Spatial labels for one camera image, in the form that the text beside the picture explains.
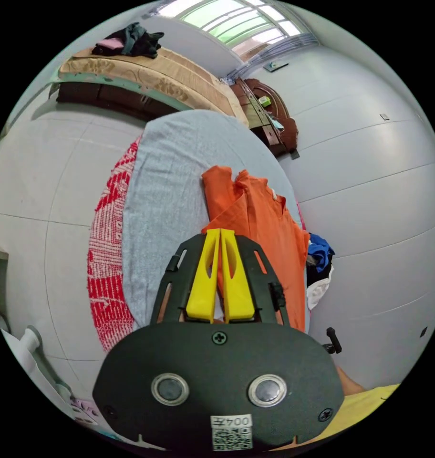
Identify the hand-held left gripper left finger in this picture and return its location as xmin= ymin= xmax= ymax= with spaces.
xmin=185 ymin=229 xmax=221 ymax=323

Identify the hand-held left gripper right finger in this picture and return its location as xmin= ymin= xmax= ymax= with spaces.
xmin=220 ymin=229 xmax=257 ymax=323

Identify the orange t-shirt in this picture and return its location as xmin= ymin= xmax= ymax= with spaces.
xmin=201 ymin=165 xmax=310 ymax=333

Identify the person's right forearm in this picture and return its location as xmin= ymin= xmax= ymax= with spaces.
xmin=336 ymin=366 xmax=367 ymax=395

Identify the pile of blue white clothes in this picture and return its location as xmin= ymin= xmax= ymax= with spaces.
xmin=304 ymin=232 xmax=336 ymax=311

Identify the grey sheet on red mat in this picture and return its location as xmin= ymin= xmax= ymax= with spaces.
xmin=86 ymin=109 xmax=310 ymax=354

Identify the wooden bed with brown mattress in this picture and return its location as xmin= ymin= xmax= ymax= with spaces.
xmin=48 ymin=45 xmax=299 ymax=159

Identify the pile of dark clothes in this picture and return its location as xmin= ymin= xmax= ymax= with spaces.
xmin=91 ymin=22 xmax=165 ymax=60

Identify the window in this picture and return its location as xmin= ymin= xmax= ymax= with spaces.
xmin=155 ymin=0 xmax=312 ymax=48

